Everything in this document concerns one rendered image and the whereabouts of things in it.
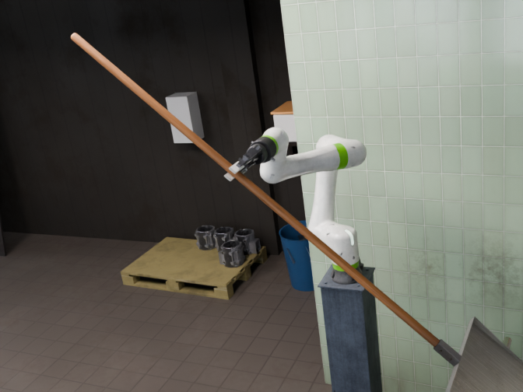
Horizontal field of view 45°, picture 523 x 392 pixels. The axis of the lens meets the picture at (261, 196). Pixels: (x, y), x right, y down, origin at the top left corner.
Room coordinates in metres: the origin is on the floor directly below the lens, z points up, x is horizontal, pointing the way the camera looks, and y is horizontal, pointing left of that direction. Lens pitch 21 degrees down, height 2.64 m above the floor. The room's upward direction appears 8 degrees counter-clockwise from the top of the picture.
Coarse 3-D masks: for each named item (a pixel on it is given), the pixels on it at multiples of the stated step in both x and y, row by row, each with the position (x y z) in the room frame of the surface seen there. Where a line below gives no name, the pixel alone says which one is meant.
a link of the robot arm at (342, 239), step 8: (328, 224) 2.68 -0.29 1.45; (336, 224) 2.66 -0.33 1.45; (328, 232) 2.62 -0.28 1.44; (336, 232) 2.59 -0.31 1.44; (344, 232) 2.57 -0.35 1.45; (352, 232) 2.58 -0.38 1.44; (328, 240) 2.60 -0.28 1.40; (336, 240) 2.56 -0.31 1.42; (344, 240) 2.55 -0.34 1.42; (352, 240) 2.55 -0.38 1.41; (336, 248) 2.56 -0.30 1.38; (344, 248) 2.55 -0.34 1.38; (352, 248) 2.55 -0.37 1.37; (344, 256) 2.55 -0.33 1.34; (352, 256) 2.55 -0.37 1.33; (336, 264) 2.57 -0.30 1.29; (352, 264) 2.55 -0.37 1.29
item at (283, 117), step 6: (288, 102) 5.18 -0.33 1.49; (276, 108) 5.01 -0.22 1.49; (282, 108) 4.98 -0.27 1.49; (288, 108) 4.95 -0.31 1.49; (276, 114) 4.90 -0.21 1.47; (282, 114) 4.87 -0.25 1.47; (288, 114) 4.85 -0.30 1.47; (276, 120) 4.89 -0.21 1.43; (282, 120) 4.87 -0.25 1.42; (288, 120) 4.85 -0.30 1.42; (276, 126) 4.90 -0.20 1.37; (282, 126) 4.87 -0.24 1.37; (288, 126) 4.85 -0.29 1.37; (294, 126) 4.83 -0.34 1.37; (288, 132) 4.85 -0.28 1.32; (294, 132) 4.83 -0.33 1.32; (294, 138) 4.83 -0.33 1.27
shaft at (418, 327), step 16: (112, 64) 2.35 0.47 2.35; (128, 80) 2.31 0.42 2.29; (144, 96) 2.27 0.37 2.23; (160, 112) 2.24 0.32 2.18; (224, 160) 2.13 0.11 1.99; (240, 176) 2.10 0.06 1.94; (256, 192) 2.07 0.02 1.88; (272, 208) 2.04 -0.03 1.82; (320, 240) 1.97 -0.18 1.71; (336, 256) 1.94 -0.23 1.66; (352, 272) 1.91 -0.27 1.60; (368, 288) 1.88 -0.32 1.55; (384, 304) 1.85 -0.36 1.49; (416, 320) 1.82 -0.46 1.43; (432, 336) 1.78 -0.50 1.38
